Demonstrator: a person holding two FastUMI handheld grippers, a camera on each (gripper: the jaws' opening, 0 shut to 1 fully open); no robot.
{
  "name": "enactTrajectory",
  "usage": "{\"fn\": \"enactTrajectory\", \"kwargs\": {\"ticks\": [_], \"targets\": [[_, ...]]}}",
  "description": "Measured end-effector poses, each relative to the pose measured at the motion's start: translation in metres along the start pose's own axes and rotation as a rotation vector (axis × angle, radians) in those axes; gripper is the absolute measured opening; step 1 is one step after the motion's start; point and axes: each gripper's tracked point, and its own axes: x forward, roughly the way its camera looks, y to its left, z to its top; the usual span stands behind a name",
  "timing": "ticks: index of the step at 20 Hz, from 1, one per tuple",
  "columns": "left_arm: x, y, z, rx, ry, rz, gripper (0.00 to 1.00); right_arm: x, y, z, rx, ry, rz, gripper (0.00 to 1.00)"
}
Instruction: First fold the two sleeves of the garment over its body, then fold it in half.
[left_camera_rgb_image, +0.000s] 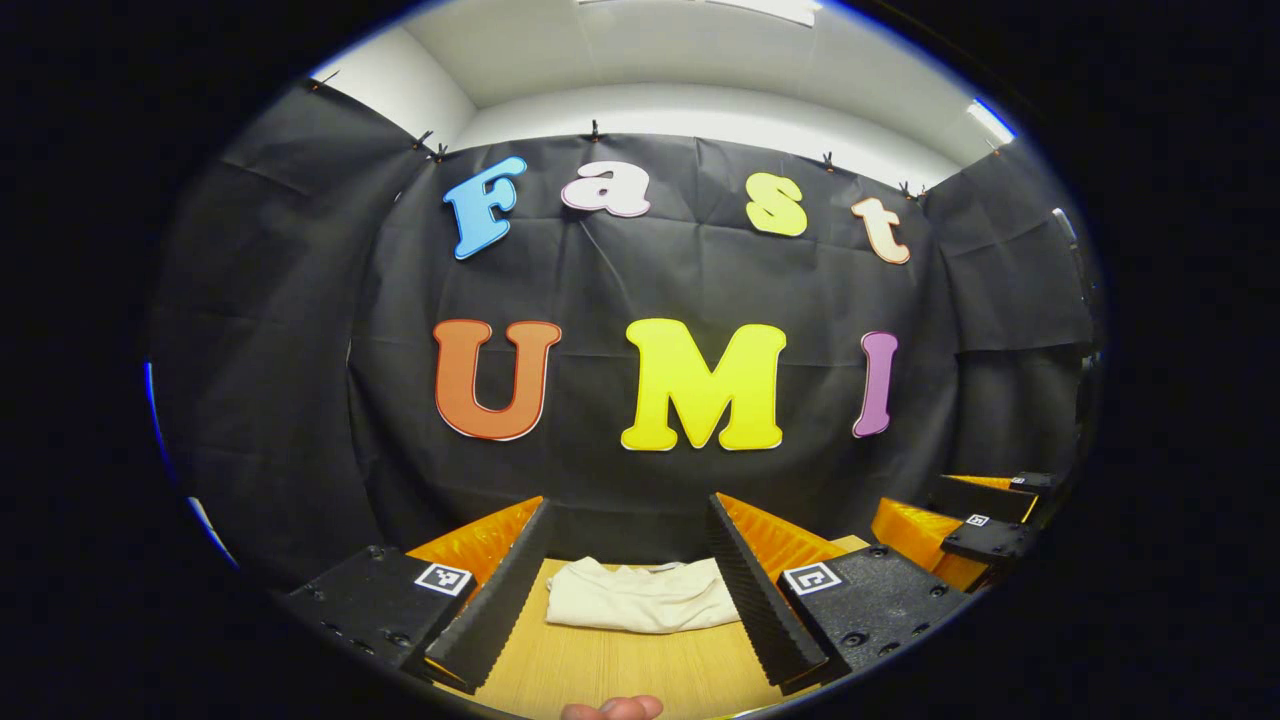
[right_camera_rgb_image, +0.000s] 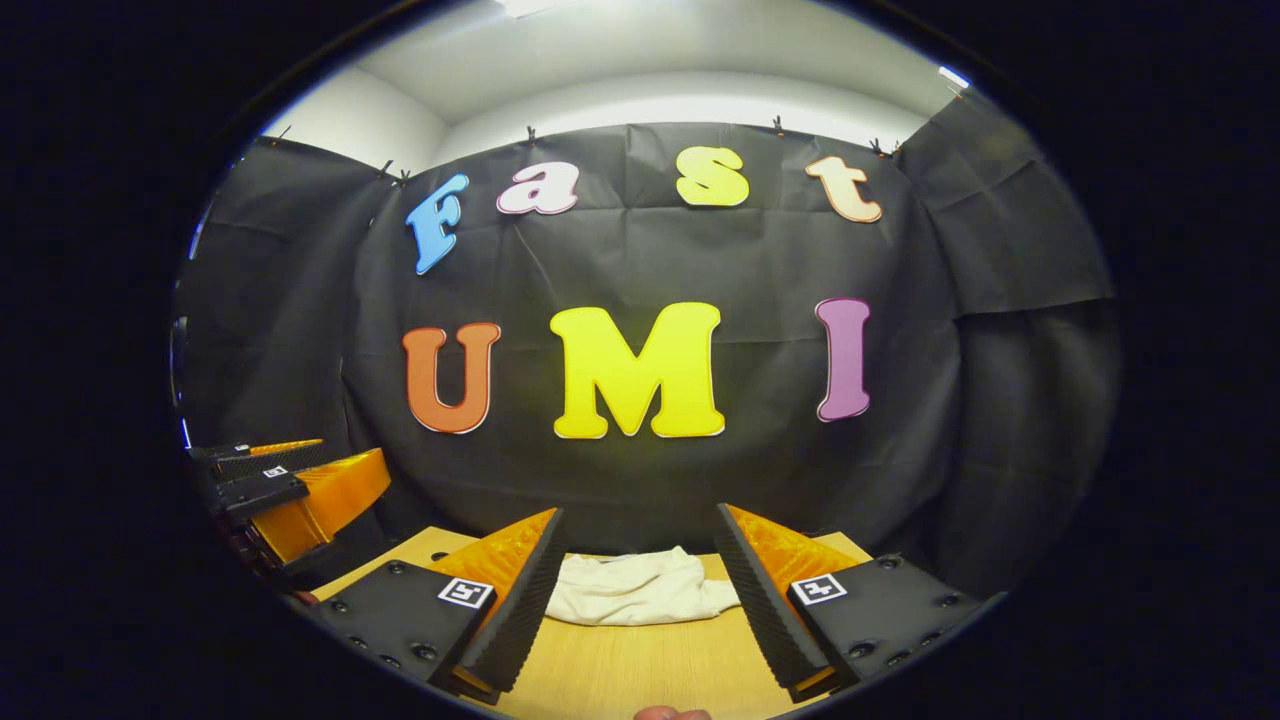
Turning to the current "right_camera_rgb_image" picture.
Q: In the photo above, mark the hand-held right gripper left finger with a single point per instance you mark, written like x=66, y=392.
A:
x=525, y=610

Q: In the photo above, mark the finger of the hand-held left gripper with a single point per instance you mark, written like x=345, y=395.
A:
x=260, y=492
x=250, y=460

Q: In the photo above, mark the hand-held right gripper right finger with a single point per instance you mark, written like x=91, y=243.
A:
x=765, y=600

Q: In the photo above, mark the white sweatshirt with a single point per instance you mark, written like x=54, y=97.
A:
x=640, y=590

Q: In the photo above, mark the black backdrop cloth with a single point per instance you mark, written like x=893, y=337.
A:
x=620, y=260

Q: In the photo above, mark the row of black cloth clips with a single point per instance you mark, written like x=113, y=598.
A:
x=530, y=134

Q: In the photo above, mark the ceiling light panel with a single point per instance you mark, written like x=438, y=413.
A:
x=530, y=6
x=955, y=77

